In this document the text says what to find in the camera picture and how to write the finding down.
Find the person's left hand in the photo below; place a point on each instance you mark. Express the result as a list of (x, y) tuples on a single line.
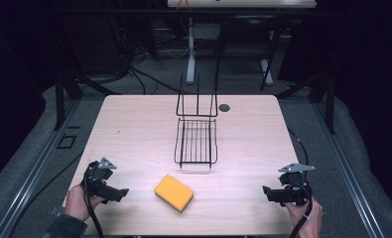
[(75, 203)]

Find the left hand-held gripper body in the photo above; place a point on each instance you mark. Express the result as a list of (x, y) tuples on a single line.
[(97, 177)]

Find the dark round table grommet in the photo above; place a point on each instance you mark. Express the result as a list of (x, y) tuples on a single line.
[(224, 107)]

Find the white desk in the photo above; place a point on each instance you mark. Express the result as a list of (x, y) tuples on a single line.
[(249, 3)]

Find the yellow sponge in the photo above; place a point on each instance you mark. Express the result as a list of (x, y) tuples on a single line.
[(174, 193)]

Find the black chair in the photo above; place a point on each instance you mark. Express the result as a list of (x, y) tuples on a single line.
[(246, 33)]

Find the black metal stand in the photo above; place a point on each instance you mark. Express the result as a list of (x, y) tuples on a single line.
[(329, 102), (60, 99)]

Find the black square floor frame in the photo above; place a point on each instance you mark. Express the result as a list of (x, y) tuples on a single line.
[(66, 141)]

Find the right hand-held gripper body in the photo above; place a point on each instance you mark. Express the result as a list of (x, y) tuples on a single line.
[(294, 188)]

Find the person's right hand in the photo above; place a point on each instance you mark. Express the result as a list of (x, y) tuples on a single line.
[(307, 221)]

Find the aluminium floor rail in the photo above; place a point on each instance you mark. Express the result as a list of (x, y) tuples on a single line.
[(345, 172), (34, 172)]

